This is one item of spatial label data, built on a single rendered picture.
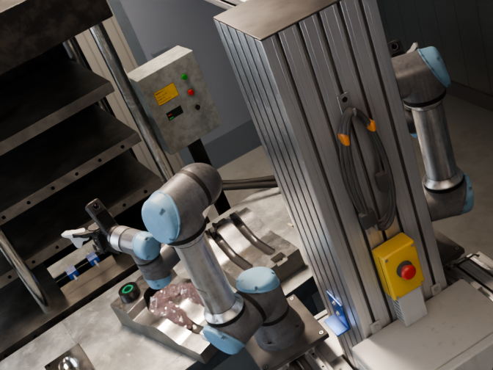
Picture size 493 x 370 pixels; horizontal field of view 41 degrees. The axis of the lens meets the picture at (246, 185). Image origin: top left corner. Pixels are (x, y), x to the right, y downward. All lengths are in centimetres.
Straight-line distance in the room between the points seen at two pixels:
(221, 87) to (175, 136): 184
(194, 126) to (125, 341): 107
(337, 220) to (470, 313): 42
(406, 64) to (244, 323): 81
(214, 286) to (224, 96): 332
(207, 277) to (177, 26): 318
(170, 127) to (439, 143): 153
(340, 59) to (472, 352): 72
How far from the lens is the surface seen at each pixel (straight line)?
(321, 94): 133
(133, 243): 191
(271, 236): 269
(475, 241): 376
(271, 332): 198
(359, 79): 138
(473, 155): 440
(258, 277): 190
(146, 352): 260
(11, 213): 294
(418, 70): 180
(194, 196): 161
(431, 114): 187
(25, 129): 288
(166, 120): 310
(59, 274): 309
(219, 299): 177
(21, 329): 314
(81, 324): 291
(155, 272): 196
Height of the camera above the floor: 245
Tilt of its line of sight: 31 degrees down
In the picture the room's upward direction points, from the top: 23 degrees counter-clockwise
